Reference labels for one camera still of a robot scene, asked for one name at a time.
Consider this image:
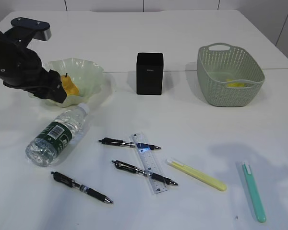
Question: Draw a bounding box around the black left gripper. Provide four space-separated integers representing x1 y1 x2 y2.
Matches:
0 31 67 103

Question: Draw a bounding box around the yellow pear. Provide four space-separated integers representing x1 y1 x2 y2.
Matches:
60 73 79 96

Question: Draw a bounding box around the clear water bottle green label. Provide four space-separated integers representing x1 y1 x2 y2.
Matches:
25 103 90 167

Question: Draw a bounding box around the yellow waste paper wrapper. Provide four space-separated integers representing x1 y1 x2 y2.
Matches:
225 78 246 88

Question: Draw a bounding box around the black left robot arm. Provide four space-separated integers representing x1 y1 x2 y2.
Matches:
0 17 67 103

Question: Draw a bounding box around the green ruffled glass plate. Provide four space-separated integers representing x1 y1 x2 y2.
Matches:
43 57 103 107

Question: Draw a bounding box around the black pen upper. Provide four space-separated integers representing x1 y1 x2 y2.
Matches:
99 138 161 150

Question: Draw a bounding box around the black pen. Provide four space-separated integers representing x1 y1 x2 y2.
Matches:
99 138 161 150
51 171 114 204
112 160 178 186

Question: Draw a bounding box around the green woven plastic basket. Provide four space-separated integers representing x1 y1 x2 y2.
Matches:
197 43 265 107

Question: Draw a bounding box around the black pen lower left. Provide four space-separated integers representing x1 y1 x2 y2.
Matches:
51 171 114 204

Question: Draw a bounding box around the black square pen holder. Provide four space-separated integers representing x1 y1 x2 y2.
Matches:
136 52 164 95

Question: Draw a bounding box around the mint green pen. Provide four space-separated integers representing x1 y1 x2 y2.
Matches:
241 161 266 223

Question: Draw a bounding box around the black pen middle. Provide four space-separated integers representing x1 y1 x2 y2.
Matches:
112 160 178 186

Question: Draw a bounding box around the yellow pen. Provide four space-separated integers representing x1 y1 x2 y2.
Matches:
167 159 227 192

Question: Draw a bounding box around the clear plastic ruler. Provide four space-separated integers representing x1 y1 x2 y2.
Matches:
130 133 168 194

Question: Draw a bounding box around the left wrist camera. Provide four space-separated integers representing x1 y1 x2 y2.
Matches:
4 17 52 47

